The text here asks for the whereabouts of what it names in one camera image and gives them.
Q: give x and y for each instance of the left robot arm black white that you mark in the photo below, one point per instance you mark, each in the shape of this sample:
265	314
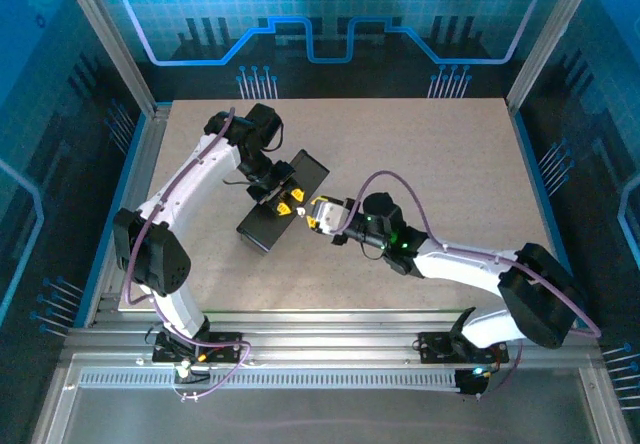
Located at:
155	259

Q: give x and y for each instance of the aluminium frame rail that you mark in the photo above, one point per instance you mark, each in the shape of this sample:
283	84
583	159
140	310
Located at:
325	336

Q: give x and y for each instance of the aluminium frame post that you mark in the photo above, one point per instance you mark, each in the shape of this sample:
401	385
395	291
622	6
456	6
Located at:
107	39
552	39

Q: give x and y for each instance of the black box starry night print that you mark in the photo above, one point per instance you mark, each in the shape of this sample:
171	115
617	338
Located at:
310	171

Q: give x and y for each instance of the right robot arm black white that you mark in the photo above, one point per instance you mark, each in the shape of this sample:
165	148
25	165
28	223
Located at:
535	294

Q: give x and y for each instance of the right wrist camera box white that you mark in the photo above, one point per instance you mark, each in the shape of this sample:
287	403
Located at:
331	216

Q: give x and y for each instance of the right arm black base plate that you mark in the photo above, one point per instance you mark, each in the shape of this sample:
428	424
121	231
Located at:
435	349

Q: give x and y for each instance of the black controller box with LED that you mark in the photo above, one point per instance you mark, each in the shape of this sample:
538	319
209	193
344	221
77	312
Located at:
472	383

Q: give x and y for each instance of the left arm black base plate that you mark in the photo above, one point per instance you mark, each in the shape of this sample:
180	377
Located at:
225	349

